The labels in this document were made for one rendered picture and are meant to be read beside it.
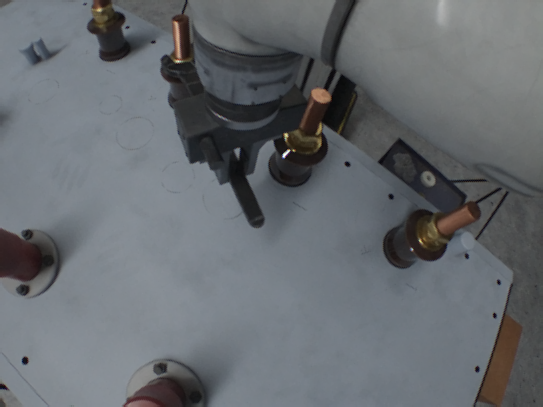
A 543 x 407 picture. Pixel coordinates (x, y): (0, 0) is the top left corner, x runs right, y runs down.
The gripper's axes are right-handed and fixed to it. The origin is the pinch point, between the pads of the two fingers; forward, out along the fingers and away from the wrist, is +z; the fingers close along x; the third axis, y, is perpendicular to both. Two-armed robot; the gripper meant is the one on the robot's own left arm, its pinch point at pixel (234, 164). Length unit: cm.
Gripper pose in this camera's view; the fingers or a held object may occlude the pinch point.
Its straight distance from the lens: 40.9
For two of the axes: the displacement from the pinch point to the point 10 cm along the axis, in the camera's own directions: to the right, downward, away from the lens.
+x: 8.9, -3.4, 3.1
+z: -1.6, 4.1, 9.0
